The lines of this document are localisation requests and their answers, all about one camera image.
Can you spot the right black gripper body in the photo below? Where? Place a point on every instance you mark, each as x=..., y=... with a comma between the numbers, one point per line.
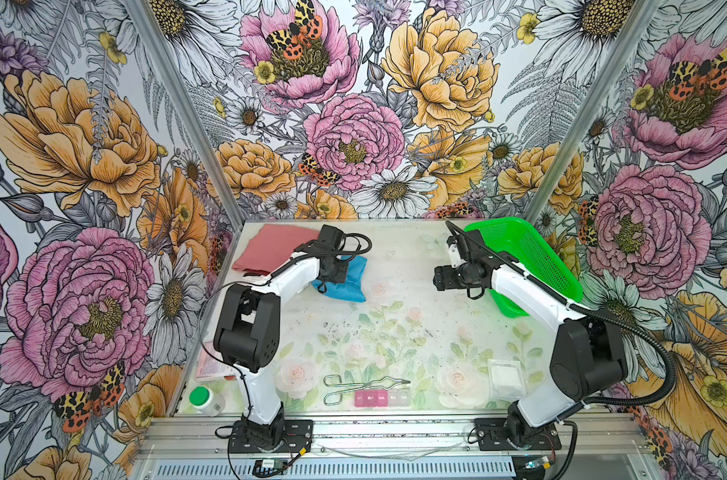
x=456, y=277

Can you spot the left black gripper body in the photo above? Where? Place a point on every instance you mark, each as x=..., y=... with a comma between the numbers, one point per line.
x=337, y=273

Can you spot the green plastic basket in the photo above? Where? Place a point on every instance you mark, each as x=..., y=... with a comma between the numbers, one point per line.
x=520, y=239

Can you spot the blue t-shirt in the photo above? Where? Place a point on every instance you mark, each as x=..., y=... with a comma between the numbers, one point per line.
x=350, y=290

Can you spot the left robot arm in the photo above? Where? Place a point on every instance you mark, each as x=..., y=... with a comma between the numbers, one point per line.
x=247, y=332

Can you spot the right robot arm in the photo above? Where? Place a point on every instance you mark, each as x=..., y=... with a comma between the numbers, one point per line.
x=588, y=355

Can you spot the folded pink t-shirt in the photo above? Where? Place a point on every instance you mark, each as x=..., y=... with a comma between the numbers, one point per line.
x=271, y=247

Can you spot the white gauze packet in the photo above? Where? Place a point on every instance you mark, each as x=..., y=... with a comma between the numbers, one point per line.
x=506, y=379

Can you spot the metal tongs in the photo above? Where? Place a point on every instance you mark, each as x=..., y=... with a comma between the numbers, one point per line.
x=341, y=387

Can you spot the pink pill organizer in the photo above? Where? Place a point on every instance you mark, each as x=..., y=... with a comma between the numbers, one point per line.
x=398, y=398

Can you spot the red white small box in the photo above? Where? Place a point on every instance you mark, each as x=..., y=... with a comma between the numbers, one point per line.
x=210, y=366

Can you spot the green lid white jar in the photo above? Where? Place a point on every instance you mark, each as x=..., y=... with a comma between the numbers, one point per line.
x=206, y=401

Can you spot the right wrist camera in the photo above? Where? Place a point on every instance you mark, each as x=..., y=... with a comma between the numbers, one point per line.
x=454, y=254

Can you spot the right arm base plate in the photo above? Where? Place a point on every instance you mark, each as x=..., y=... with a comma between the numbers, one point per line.
x=498, y=434

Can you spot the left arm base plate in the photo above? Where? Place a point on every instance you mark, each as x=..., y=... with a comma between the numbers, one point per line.
x=283, y=436

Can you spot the aluminium front rail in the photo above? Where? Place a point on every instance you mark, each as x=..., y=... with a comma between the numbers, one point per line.
x=399, y=435

